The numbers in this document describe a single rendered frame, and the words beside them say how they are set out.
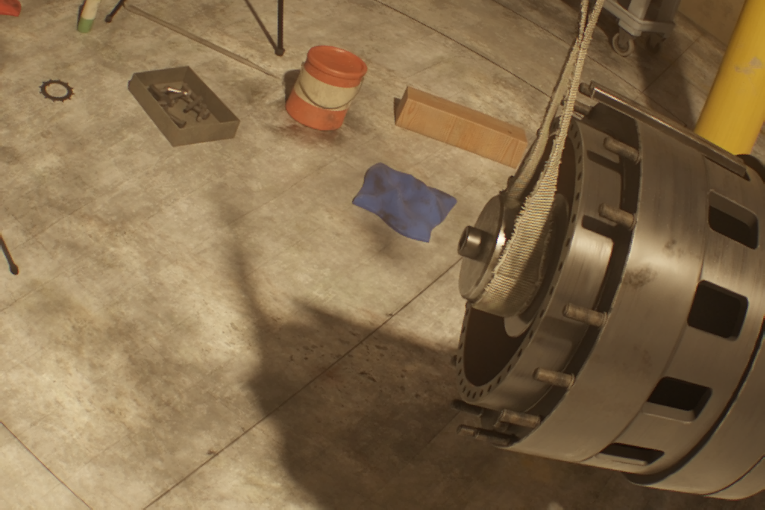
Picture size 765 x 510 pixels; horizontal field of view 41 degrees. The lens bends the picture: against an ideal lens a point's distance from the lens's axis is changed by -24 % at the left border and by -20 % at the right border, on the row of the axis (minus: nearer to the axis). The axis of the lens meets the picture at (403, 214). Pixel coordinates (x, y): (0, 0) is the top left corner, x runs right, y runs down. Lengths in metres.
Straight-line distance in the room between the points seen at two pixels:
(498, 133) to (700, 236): 2.44
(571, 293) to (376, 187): 2.02
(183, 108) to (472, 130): 0.95
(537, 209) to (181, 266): 1.45
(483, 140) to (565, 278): 2.45
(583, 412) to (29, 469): 1.14
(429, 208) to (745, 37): 1.42
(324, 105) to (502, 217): 2.07
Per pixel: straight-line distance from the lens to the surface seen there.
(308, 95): 3.61
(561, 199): 1.63
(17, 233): 2.74
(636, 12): 5.60
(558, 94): 1.58
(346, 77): 3.57
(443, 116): 3.84
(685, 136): 1.57
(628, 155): 1.48
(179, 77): 3.64
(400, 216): 3.33
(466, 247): 1.60
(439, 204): 3.44
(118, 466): 2.22
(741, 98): 4.06
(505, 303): 1.58
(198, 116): 3.45
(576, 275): 1.45
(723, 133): 4.11
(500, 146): 3.89
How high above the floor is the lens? 1.61
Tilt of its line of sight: 28 degrees down
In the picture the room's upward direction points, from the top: 25 degrees clockwise
